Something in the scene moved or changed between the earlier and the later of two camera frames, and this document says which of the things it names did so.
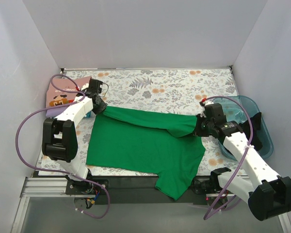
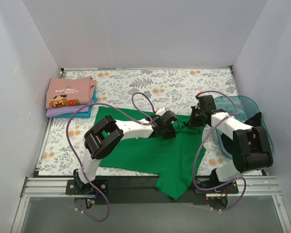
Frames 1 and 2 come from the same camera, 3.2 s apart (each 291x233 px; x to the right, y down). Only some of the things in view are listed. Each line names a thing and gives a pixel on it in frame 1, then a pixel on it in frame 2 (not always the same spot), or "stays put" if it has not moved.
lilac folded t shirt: [53, 112] stays put
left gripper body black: [99, 107] → [168, 131]
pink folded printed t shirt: [55, 97] stays put
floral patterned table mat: [181, 91] stays put
